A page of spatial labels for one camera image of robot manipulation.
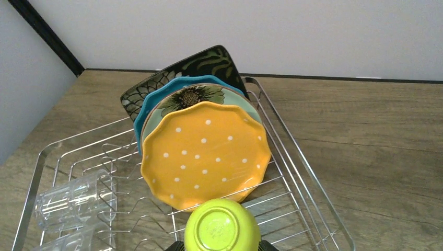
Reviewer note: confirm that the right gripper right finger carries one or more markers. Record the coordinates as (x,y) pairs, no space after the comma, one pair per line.
(266,246)

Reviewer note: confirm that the black floral square plate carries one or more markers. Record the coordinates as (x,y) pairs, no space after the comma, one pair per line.
(215,61)

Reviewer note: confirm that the light blue floral plate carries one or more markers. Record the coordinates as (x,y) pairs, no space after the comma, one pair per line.
(192,95)

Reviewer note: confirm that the clear plastic glass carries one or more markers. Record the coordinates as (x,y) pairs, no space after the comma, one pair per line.
(92,237)
(77,203)

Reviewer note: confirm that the yellow-green small bowl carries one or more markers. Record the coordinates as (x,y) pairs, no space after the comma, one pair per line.
(221,224)

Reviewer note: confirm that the orange plate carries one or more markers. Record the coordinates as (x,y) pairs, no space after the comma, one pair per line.
(205,152)

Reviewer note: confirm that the metal wire dish rack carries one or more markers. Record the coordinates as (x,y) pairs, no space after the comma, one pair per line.
(290,205)

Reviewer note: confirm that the left black frame post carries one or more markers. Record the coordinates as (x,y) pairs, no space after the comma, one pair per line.
(46,33)

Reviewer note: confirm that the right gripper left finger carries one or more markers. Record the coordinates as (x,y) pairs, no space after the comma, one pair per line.
(176,246)

